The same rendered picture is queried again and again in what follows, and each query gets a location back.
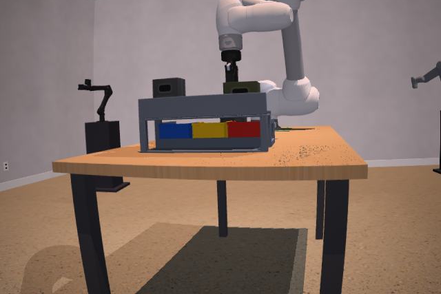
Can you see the blue bin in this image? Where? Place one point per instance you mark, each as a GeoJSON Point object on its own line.
{"type": "Point", "coordinates": [171, 130]}

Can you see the yellow open bin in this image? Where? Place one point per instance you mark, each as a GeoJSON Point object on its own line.
{"type": "Point", "coordinates": [210, 130]}

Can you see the red open bin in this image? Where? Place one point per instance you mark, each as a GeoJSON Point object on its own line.
{"type": "Point", "coordinates": [243, 129]}

